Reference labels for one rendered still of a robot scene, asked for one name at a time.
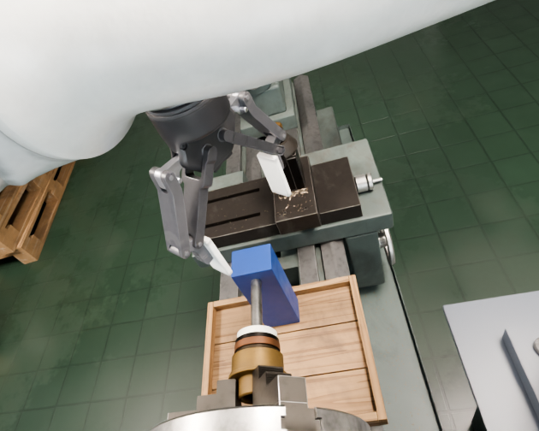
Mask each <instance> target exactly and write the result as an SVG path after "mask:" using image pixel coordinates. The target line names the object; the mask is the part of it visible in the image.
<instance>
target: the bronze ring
mask: <svg viewBox="0 0 539 431"><path fill-rule="evenodd" d="M258 365H267V366H276V367H283V373H287V372H286V371H284V362H283V355H282V353H281V347H280V342H279V339H278V337H276V336H275V335H273V334H270V333H266V332H251V333H247V334H242V335H241V336H240V337H238V338H237V339H236V341H235V345H234V355H233V356H232V373H230V375H229V376H228V378H229V379H236V380H237V381H238V400H239V401H240V402H241V403H244V404H253V403H252V372H253V370H254V369H255V368H256V367H257V366H258Z"/></svg>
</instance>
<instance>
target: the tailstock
mask: <svg viewBox="0 0 539 431"><path fill-rule="evenodd" d="M244 92H249V93H250V94H251V96H252V99H253V101H254V103H255V104H256V106H257V107H258V108H260V109H261V110H262V111H263V112H264V113H265V114H266V115H267V116H268V117H269V118H270V119H271V120H272V121H274V122H280V123H281V124H282V128H283V130H284V131H286V130H289V129H293V128H296V127H298V120H297V115H296V109H295V103H294V97H293V87H292V82H291V79H290V78H288V79H285V80H281V81H277V82H275V83H271V84H268V85H265V86H260V87H257V88H253V89H250V90H245V91H244ZM240 131H241V133H242V134H245V135H248V136H250V137H253V138H256V139H258V138H262V137H264V135H263V134H262V133H260V132H259V131H258V130H257V129H256V128H255V127H253V126H252V125H251V124H249V123H248V122H247V121H245V120H244V119H243V118H242V117H241V118H240Z"/></svg>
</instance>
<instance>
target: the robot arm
mask: <svg viewBox="0 0 539 431"><path fill-rule="evenodd" d="M493 1H494V0H0V192H1V191H2V190H3V189H4V188H5V187H6V186H9V185H12V186H23V185H25V184H26V183H28V182H29V181H31V180H33V179H35V178H36V177H38V176H40V175H41V174H45V173H47V172H49V171H51V170H52V169H54V168H58V167H61V166H63V165H65V164H68V163H71V162H74V161H77V160H80V159H87V158H92V157H95V156H100V155H102V154H104V153H105V152H107V151H109V150H111V149H112V148H114V147H115V146H116V145H117V144H118V143H119V142H120V141H121V140H122V139H123V138H124V136H125V135H126V134H127V132H128V130H129V128H130V127H131V126H132V124H133V121H134V118H135V116H136V115H137V114H140V113H143V112H145V113H146V114H147V116H148V117H149V119H150V120H151V122H152V124H153V126H154V127H155V128H156V130H157V131H158V133H159V135H160V136H161V138H162V139H163V140H164V142H165V143H166V144H167V145H168V146H169V148H170V152H171V159H170V160H169V161H168V162H167V163H165V164H164V165H163V166H162V167H161V168H159V167H152V168H151V169H150V172H149V175H150V177H151V179H152V181H153V183H154V185H155V186H156V188H157V193H158V198H159V203H160V209H161V214H162V219H163V229H164V234H165V240H166V246H167V250H168V251H169V252H171V253H173V254H175V255H176V256H178V257H181V258H183V259H187V258H188V257H189V256H190V254H191V252H192V254H193V255H194V256H195V257H196V258H197V259H198V260H199V261H201V262H203V263H206V264H210V265H211V266H212V268H213V269H216V270H218V271H220V272H222V273H224V274H225V275H228V276H230V275H231V274H232V273H233V270H232V269H231V268H230V267H229V265H228V264H227V262H226V261H225V259H224V258H223V256H222V254H221V253H220V251H219V250H218V249H217V248H216V246H215V245H214V243H213V242H212V240H211V239H210V238H208V237H205V236H204V230H205V221H206V210H207V201H208V191H209V188H210V187H211V186H212V182H213V173H216V172H217V170H218V169H219V168H220V167H221V166H222V164H223V162H224V161H226V160H227V159H228V158H230V157H231V155H232V154H233V152H232V150H233V148H234V145H241V146H245V147H248V148H252V149H255V150H259V151H263V152H264V153H263V152H259V153H258V154H257V157H258V160H259V162H260V164H261V166H262V169H263V171H264V174H265V176H266V179H267V181H268V182H269V186H270V188H271V191H272V192H275V193H278V194H281V195H284V196H287V197H289V196H290V195H291V194H292V193H291V191H290V188H289V186H288V183H287V180H286V177H285V174H284V173H283V169H284V164H283V161H282V159H281V156H282V155H283V154H284V153H285V146H283V145H280V143H281V141H284V140H285V139H286V137H287V134H286V132H285V131H284V130H283V129H282V128H280V127H279V126H278V125H277V124H276V123H275V122H274V121H272V120H271V119H270V118H269V117H268V116H267V115H266V114H265V113H264V112H263V111H262V110H261V109H260V108H258V107H257V106H256V104H255V103H254V101H253V99H252V96H251V94H250V93H249V92H244V91H245V90H250V89H253V88H257V87H260V86H265V85H268V84H271V83H275V82H277V81H281V80H285V79H288V78H291V77H293V76H297V75H300V74H304V73H307V72H310V71H312V70H314V69H317V68H321V67H324V66H326V65H329V64H331V63H334V62H338V61H340V60H343V59H346V58H348V57H350V56H354V55H357V54H359V53H361V52H364V51H366V50H369V49H372V48H375V47H377V46H379V45H381V44H386V43H387V42H390V41H392V40H395V39H397V38H401V37H403V36H406V35H407V34H410V33H412V32H416V31H418V30H421V29H423V28H425V27H429V26H431V25H434V24H435V23H438V22H441V21H444V20H446V19H449V18H451V17H454V16H455V15H460V14H462V13H464V12H466V11H469V10H471V9H474V8H477V7H479V6H482V5H484V4H486V3H490V2H493ZM235 114H238V115H239V116H240V117H242V118H243V119H244V120H245V121H247V122H248V123H249V124H251V125H252V126H253V127H255V128H256V129H257V130H258V131H259V132H260V133H262V134H263V135H264V136H265V137H267V138H266V140H265V141H264V140H261V139H256V138H253V137H250V136H248V135H245V134H242V133H237V132H235V131H234V129H235ZM181 169H182V175H181V177H180V171H181ZM194 171H197V172H200V173H201V177H198V176H196V175H195V174H194ZM182 181H183V182H184V196H183V191H182V189H181V185H180V184H181V183H182ZM533 347H534V349H535V351H536V352H537V353H538V354H539V338H537V339H536V340H535V342H534V344H533Z"/></svg>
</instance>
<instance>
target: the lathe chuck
mask: <svg viewBox="0 0 539 431"><path fill-rule="evenodd" d="M313 409H314V415H315V420H320V427H321V431H371V430H370V425H369V424H368V423H367V422H365V421H364V420H363V419H361V418H360V417H358V416H355V415H353V414H350V413H347V412H344V411H340V410H333V409H328V408H322V407H314V408H313ZM285 415H286V407H285V405H284V404H261V405H245V406H235V407H226V408H219V409H213V410H203V411H199V412H194V413H190V414H186V415H183V416H178V417H175V418H172V419H169V420H168V421H165V422H162V423H160V424H158V425H156V427H154V428H153V429H152V430H150V431H287V430H286V429H281V418H283V417H284V416H285Z"/></svg>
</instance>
